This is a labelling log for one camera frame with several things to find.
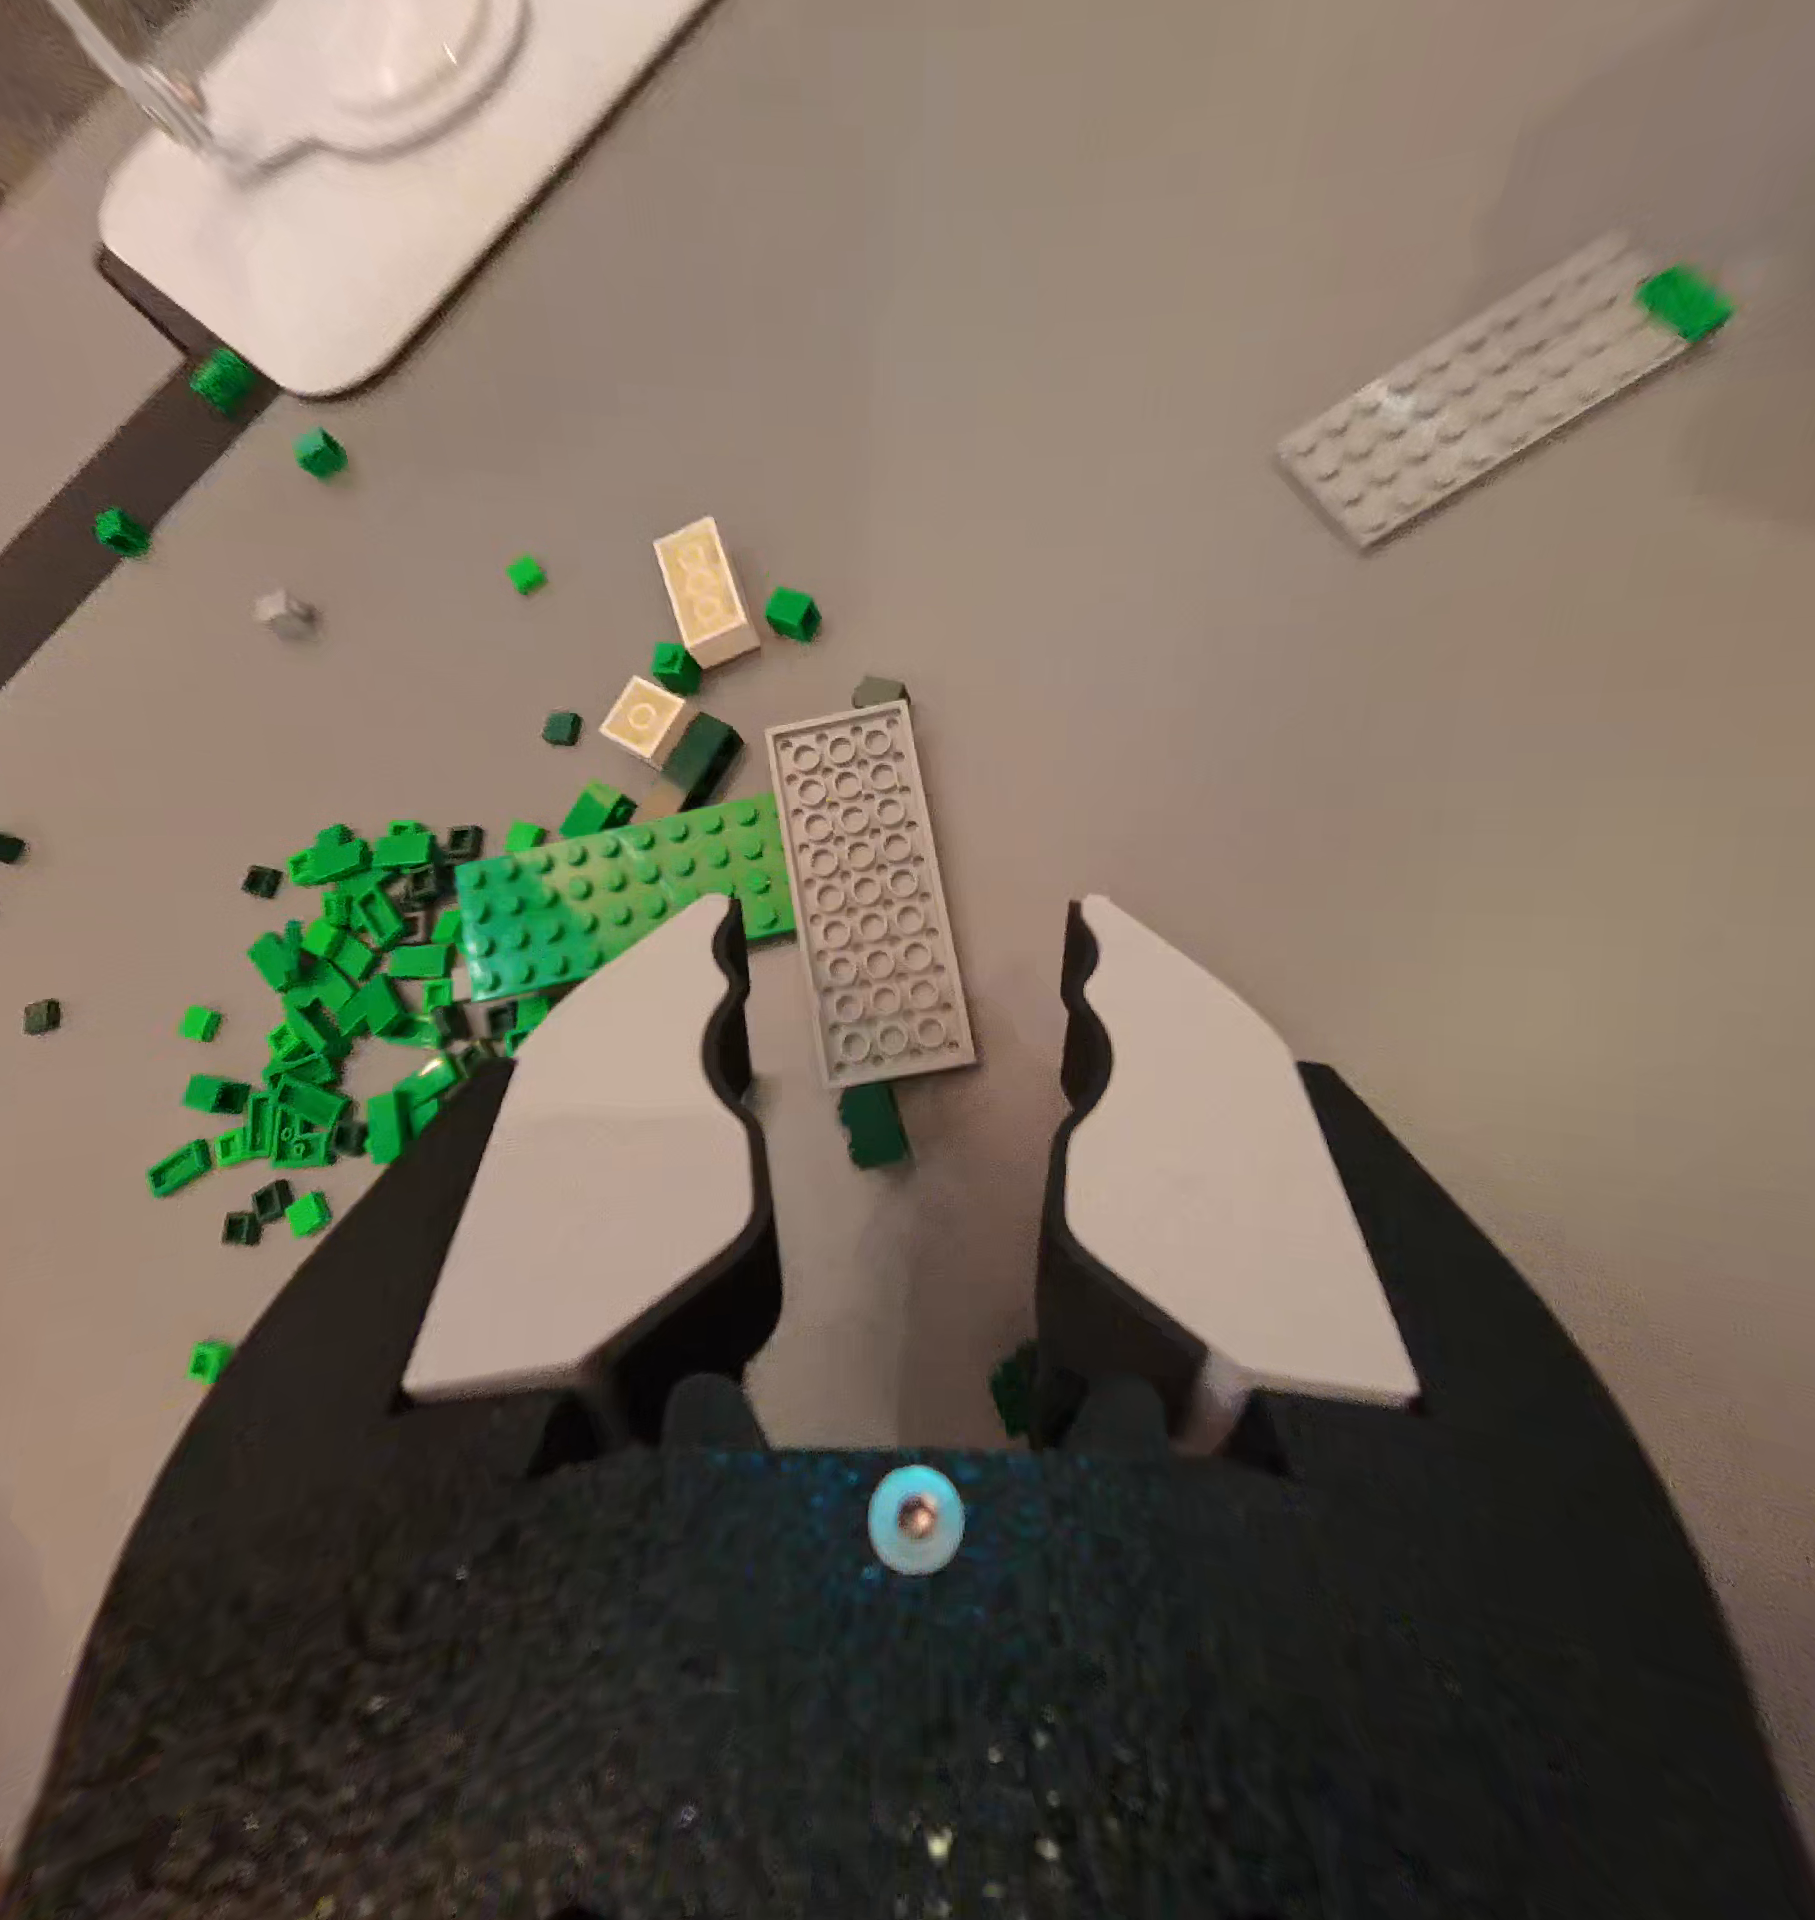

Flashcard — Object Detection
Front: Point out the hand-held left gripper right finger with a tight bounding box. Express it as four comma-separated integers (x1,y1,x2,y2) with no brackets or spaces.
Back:
1036,892,1422,1461

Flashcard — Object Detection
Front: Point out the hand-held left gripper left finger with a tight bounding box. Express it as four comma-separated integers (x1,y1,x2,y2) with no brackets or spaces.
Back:
400,892,782,1450

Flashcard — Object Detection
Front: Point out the grey desk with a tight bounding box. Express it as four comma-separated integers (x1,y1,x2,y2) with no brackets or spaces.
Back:
0,0,1815,1920

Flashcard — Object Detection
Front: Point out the green building plate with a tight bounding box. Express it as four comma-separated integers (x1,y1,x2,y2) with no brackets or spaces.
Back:
455,797,787,1005

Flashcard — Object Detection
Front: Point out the pile of small green tiles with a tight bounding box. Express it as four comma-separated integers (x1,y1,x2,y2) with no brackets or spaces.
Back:
151,816,548,1245

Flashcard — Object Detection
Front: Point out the small white brick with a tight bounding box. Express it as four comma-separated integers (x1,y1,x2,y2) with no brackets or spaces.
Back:
600,672,696,768

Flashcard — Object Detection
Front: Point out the long white brick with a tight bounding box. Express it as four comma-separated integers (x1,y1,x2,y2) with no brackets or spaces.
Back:
655,515,762,671

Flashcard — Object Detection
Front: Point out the dark rectangular strip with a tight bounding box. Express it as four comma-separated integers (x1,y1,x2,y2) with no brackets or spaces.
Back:
0,248,270,743

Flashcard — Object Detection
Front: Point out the long grey building plate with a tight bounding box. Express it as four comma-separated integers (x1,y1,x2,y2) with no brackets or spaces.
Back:
1275,232,1702,554

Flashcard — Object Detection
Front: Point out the green square brick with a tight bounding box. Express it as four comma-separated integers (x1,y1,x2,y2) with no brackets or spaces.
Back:
1631,268,1739,343

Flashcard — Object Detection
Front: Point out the clear glass jar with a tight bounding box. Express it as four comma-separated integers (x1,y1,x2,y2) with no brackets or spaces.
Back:
45,0,534,173

